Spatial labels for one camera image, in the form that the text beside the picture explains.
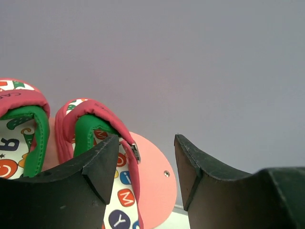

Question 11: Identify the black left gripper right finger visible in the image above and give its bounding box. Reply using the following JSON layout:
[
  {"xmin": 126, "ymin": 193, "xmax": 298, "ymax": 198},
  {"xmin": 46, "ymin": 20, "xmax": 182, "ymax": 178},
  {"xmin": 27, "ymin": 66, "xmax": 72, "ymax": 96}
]
[{"xmin": 174, "ymin": 134, "xmax": 305, "ymax": 229}]

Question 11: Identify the pink patterned sandal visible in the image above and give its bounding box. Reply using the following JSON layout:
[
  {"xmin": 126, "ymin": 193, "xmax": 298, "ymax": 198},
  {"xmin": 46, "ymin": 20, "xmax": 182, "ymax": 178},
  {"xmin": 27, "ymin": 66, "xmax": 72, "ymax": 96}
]
[
  {"xmin": 0, "ymin": 78, "xmax": 50, "ymax": 179},
  {"xmin": 55, "ymin": 99, "xmax": 144, "ymax": 229}
]

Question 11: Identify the pink three-tier shoe shelf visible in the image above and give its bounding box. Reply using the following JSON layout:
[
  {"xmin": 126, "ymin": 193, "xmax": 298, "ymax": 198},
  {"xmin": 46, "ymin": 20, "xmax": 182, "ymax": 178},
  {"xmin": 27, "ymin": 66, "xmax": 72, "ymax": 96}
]
[{"xmin": 42, "ymin": 116, "xmax": 178, "ymax": 229}]

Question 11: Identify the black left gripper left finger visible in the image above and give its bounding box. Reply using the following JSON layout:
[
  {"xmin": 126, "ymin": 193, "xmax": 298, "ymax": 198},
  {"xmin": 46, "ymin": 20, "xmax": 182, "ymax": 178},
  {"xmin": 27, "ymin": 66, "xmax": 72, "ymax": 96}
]
[{"xmin": 0, "ymin": 135, "xmax": 119, "ymax": 229}]

